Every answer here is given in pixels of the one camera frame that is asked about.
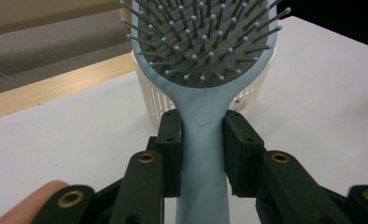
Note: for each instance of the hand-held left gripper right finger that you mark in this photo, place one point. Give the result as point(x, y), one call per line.
point(243, 155)

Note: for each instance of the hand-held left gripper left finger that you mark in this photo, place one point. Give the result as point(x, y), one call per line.
point(172, 155)

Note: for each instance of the light blue hairbrush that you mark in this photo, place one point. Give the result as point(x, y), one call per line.
point(204, 140)

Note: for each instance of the white plastic basket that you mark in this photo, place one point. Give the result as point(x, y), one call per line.
point(154, 99)

